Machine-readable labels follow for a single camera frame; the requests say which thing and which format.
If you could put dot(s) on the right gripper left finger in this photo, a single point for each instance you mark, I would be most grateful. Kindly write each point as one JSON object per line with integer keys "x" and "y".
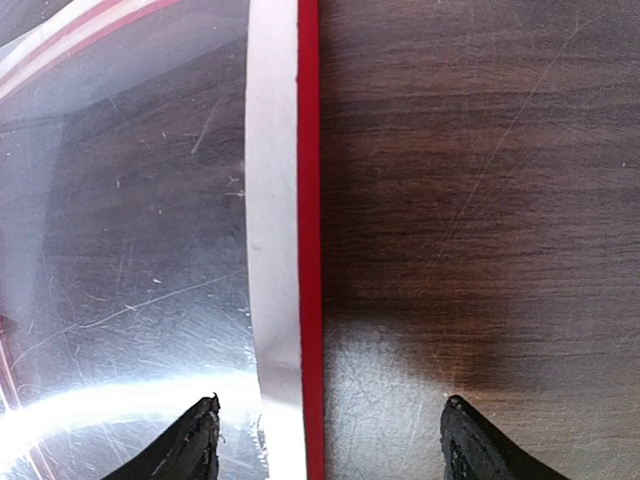
{"x": 186, "y": 450}

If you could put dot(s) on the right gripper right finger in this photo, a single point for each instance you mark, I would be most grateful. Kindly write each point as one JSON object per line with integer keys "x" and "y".
{"x": 474, "y": 448}

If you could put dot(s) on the red wooden picture frame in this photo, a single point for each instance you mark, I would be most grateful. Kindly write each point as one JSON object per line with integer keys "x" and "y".
{"x": 281, "y": 215}

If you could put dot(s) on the clear acrylic sheet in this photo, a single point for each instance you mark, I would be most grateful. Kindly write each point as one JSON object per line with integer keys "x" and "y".
{"x": 124, "y": 277}

